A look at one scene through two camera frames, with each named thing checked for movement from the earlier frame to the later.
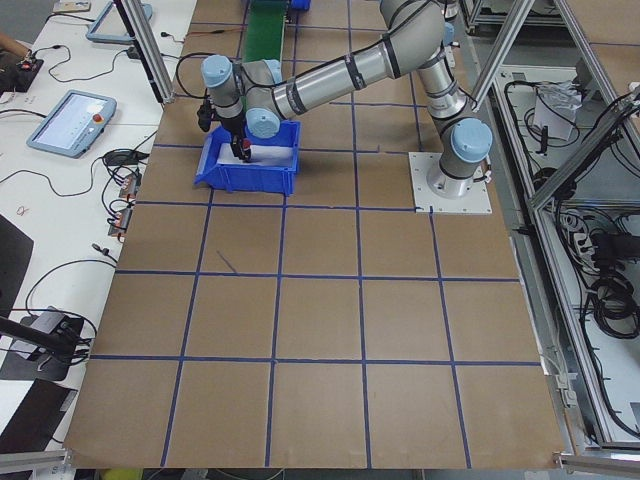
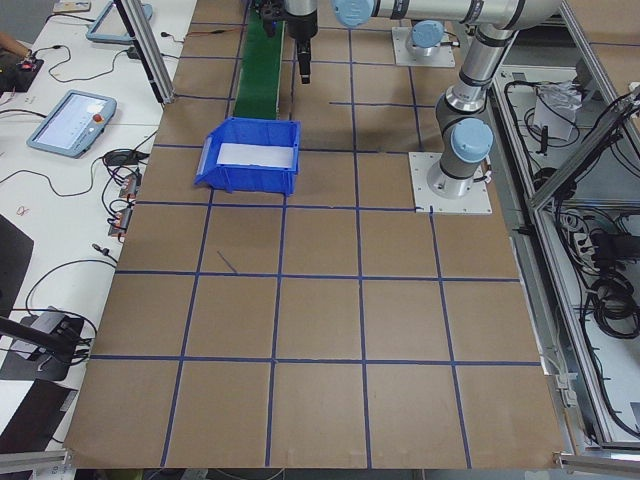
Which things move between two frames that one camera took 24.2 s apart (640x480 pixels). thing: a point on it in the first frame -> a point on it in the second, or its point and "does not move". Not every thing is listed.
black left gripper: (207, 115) -> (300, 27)
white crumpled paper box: (555, 107) does not move
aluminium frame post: (141, 29) does not move
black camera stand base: (56, 336) does not move
